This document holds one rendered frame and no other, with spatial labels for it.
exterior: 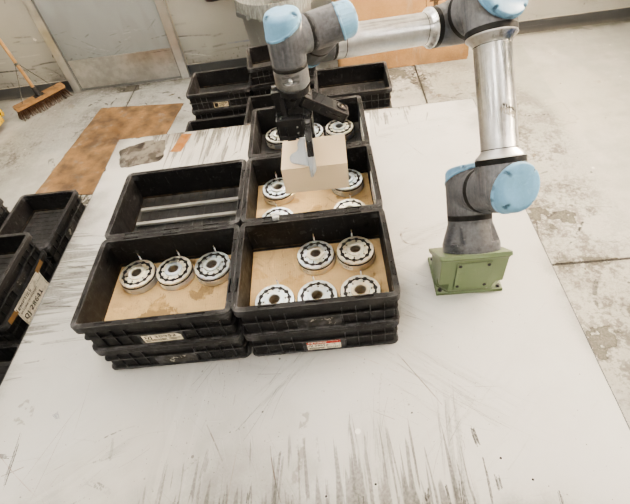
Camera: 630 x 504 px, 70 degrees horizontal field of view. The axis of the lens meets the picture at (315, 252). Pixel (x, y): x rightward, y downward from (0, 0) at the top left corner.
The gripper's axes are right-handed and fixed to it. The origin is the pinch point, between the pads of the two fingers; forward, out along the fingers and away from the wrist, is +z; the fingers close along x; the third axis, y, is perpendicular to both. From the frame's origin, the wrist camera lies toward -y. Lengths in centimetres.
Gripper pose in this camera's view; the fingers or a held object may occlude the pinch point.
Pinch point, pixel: (315, 158)
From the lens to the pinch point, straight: 114.6
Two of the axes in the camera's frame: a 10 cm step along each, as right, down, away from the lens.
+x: 0.1, 7.5, -6.6
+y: -9.9, 1.0, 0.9
